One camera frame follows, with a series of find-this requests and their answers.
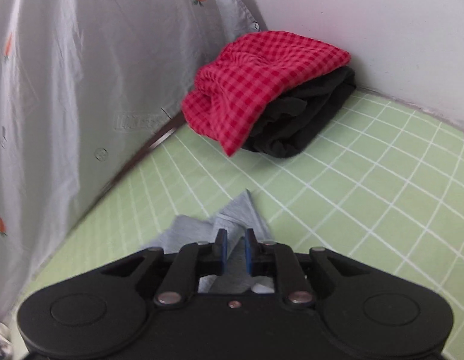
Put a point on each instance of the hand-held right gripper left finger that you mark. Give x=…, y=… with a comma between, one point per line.
x=221, y=249

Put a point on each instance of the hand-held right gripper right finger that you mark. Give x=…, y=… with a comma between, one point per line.
x=249, y=250

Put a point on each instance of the grey pants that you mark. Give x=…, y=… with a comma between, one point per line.
x=237, y=213

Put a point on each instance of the green grid mat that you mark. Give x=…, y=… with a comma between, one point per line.
x=367, y=195

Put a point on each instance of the black garment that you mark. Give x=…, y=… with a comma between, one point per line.
x=310, y=116

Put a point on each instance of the red checked garment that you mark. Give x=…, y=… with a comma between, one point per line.
x=254, y=82

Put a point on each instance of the grey carrot print sheet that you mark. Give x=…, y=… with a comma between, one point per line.
x=85, y=82

